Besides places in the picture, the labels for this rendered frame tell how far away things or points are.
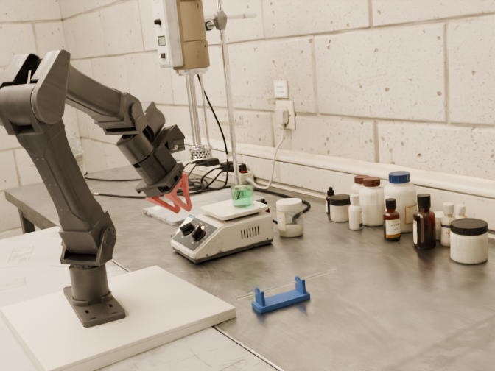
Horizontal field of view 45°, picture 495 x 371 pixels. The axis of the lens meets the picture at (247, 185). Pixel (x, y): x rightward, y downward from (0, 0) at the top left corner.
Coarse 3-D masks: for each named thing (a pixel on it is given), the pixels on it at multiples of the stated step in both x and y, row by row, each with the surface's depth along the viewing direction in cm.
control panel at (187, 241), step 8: (192, 224) 136; (200, 224) 134; (208, 224) 132; (192, 232) 133; (208, 232) 129; (176, 240) 134; (184, 240) 132; (192, 240) 130; (200, 240) 128; (192, 248) 127
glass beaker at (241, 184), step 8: (232, 176) 135; (240, 176) 136; (248, 176) 135; (232, 184) 132; (240, 184) 131; (248, 184) 132; (232, 192) 133; (240, 192) 132; (248, 192) 132; (232, 200) 133; (240, 200) 132; (248, 200) 132; (240, 208) 132
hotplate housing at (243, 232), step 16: (224, 224) 129; (240, 224) 130; (256, 224) 132; (272, 224) 134; (208, 240) 127; (224, 240) 128; (240, 240) 130; (256, 240) 132; (272, 240) 135; (192, 256) 126; (208, 256) 128
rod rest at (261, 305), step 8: (304, 280) 104; (256, 288) 102; (296, 288) 106; (304, 288) 104; (256, 296) 102; (272, 296) 104; (280, 296) 104; (288, 296) 104; (296, 296) 104; (304, 296) 104; (256, 304) 102; (264, 304) 101; (272, 304) 101; (280, 304) 102; (288, 304) 102; (264, 312) 101
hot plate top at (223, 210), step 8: (200, 208) 137; (208, 208) 136; (216, 208) 135; (224, 208) 134; (232, 208) 134; (248, 208) 132; (256, 208) 132; (264, 208) 133; (216, 216) 130; (224, 216) 128; (232, 216) 129
